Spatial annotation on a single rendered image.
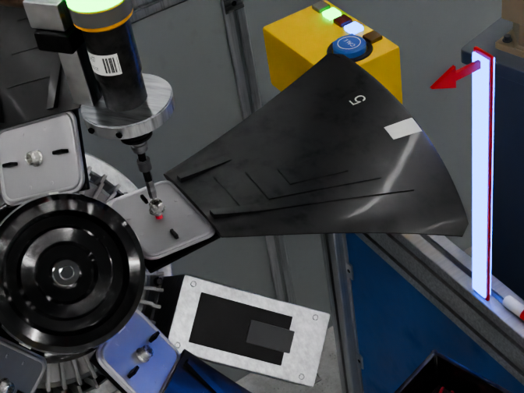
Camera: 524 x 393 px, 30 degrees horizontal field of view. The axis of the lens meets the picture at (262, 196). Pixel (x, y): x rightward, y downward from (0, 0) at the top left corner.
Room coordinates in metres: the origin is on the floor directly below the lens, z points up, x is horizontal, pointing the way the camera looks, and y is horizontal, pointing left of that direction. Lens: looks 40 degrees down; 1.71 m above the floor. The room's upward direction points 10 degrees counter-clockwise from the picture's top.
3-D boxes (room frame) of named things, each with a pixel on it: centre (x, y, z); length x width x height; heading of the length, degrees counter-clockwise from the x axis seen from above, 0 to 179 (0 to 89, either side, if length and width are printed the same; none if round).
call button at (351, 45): (1.00, -0.14, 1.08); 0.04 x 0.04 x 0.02
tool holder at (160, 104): (0.62, 0.10, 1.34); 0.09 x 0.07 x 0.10; 60
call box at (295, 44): (1.04, -0.12, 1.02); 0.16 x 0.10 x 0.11; 25
